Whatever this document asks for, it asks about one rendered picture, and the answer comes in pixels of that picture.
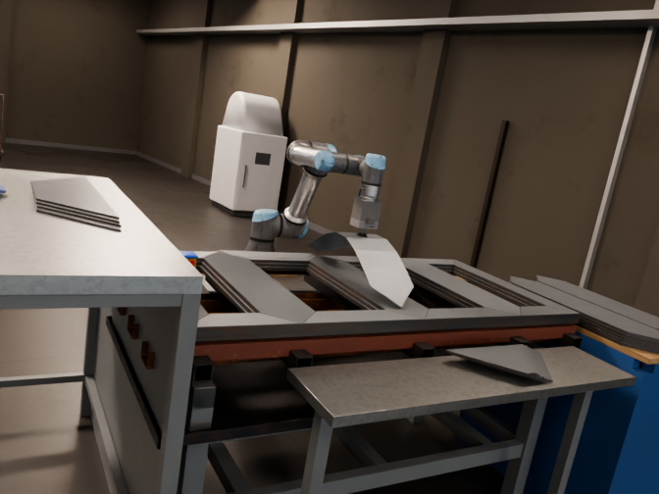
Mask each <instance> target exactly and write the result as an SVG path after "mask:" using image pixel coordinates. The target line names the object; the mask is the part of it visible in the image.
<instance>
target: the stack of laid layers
mask: <svg viewBox="0 0 659 494"><path fill-rule="evenodd" d="M225 254H230V255H234V254H231V253H225ZM234 256H237V257H241V258H245V259H249V260H250V261H251V262H253V263H254V264H255V265H256V266H258V267H259V268H260V269H261V270H263V271H291V272H308V273H309V274H311V275H312V276H314V277H315V278H317V279H318V280H320V281H321V282H323V283H324V284H326V285H327V286H329V287H330V288H331V289H333V290H334V291H336V292H337V293H339V294H340V295H342V296H343V297H345V298H346V299H348V300H349V301H351V302H352V303H354V304H355V305H357V306H358V307H359V308H361V309H362V310H388V311H392V312H396V313H400V314H404V315H408V316H412V317H416V318H420V319H423V320H403V321H349V322H321V323H294V324H266V325H239V326H211V327H197V332H196V340H195V342H201V341H221V340H241V339H262V338H282V337H302V336H322V335H342V334H363V333H383V332H403V331H423V330H444V329H464V328H484V327H504V326H524V325H545V324H564V323H578V322H579V318H580V315H581V314H568V315H540V316H513V317H485V318H458V319H430V320H426V316H427V314H428V311H429V309H428V308H426V307H425V306H423V305H421V304H419V303H418V302H416V301H414V300H412V299H411V298H409V297H408V298H407V299H406V301H405V303H404V305H403V306H402V307H399V306H398V305H397V304H395V303H394V302H392V301H391V300H389V299H388V298H386V297H385V296H384V295H382V294H381V293H379V292H378V291H376V289H374V288H373V287H372V286H370V284H369V281H368V280H367V277H366V275H365V273H364V270H363V268H362V265H361V263H358V262H344V261H340V260H336V259H332V258H328V257H323V256H316V255H312V256H310V257H309V258H307V259H280V258H246V257H242V256H238V255H234ZM195 259H196V267H195V268H196V269H197V270H201V271H202V272H203V273H204V274H205V275H206V276H207V277H208V279H209V280H210V281H211V282H212V283H213V284H214V285H215V286H216V287H217V288H218V289H219V290H220V291H221V292H222V293H223V294H224V295H225V296H226V297H227V298H228V299H229V300H230V301H231V302H232V303H233V305H234V306H235V307H236V308H237V309H238V310H239V311H240V312H241V313H260V312H259V311H258V310H257V309H256V308H255V307H254V306H253V305H252V304H251V303H249V302H248V301H247V300H246V299H245V298H244V297H243V296H242V295H241V294H240V293H239V292H238V291H237V290H236V289H235V288H234V287H233V286H232V285H231V284H230V283H229V282H227V281H226V280H225V279H224V278H223V277H222V276H221V275H220V274H219V273H218V272H217V271H216V270H215V269H214V268H213V267H212V266H211V265H210V264H209V263H208V262H206V261H205V260H204V259H203V258H195ZM429 265H432V266H434V267H436V268H438V269H440V270H442V271H444V272H448V273H452V274H454V275H457V276H459V277H461V278H463V279H465V280H467V281H469V282H471V283H473V284H475V285H477V286H479V287H481V288H484V289H486V290H488V291H490V292H492V293H494V294H496V295H499V296H501V297H503V298H505V299H507V300H509V301H511V302H514V303H516V304H518V305H520V306H522V307H524V306H545V305H543V304H540V303H538V302H536V301H535V300H532V299H530V298H528V297H526V296H523V295H521V294H519V293H517V292H514V291H512V290H510V289H508V288H505V287H503V286H501V285H499V284H496V283H494V282H492V281H490V280H487V279H485V278H483V277H481V276H478V275H476V274H474V273H472V272H468V271H466V270H464V269H461V268H459V267H457V266H455V265H435V264H429ZM405 269H406V271H407V273H408V274H409V276H410V278H411V280H412V282H414V283H416V284H418V285H419V286H421V287H423V288H425V289H426V290H428V291H430V292H432V293H434V294H435V295H437V296H439V297H441V298H443V299H445V300H447V301H449V302H451V303H452V304H454V305H456V306H458V307H460V308H483V306H481V305H479V304H477V303H475V302H473V301H471V300H469V299H467V298H465V297H463V296H461V295H459V294H457V293H455V292H453V291H451V290H449V289H447V288H445V287H443V286H441V285H439V284H437V283H436V282H434V281H432V280H430V279H428V278H426V277H424V276H422V275H420V274H418V273H416V272H413V271H411V270H409V269H407V268H405Z"/></svg>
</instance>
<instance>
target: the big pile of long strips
mask: <svg viewBox="0 0 659 494"><path fill-rule="evenodd" d="M508 282H509V283H512V284H514V285H516V286H519V287H521V288H523V289H526V290H528V291H529V292H531V293H534V294H536V295H538V296H541V297H543V298H545V299H548V300H550V301H552V302H555V303H557V304H559V305H562V306H564V307H566V308H569V309H571V310H573V311H576V312H578V313H580V314H581V315H580V318H579V322H578V323H574V324H575V325H577V326H579V327H582V328H584V329H586V330H588V331H590V332H593V333H595V334H597V335H599V336H601V337H604V338H606V339H608V340H610V341H612V342H615V343H617V344H619V345H621V346H626V347H630V348H634V349H637V350H641V351H646V352H650V353H654V354H658V355H659V318H658V317H655V316H653V315H650V314H648V313H646V312H643V311H641V310H638V309H636V308H633V307H631V306H628V305H625V304H623V303H620V302H618V301H615V300H612V299H610V298H607V297H605V296H602V295H599V294H597V293H594V292H592V291H589V290H587V289H584V288H581V287H579V286H576V285H575V284H572V283H569V282H567V281H563V280H559V279H554V278H550V277H545V276H540V275H537V276H536V281H533V280H528V279H524V278H519V277H515V276H511V275H510V279H509V280H508Z"/></svg>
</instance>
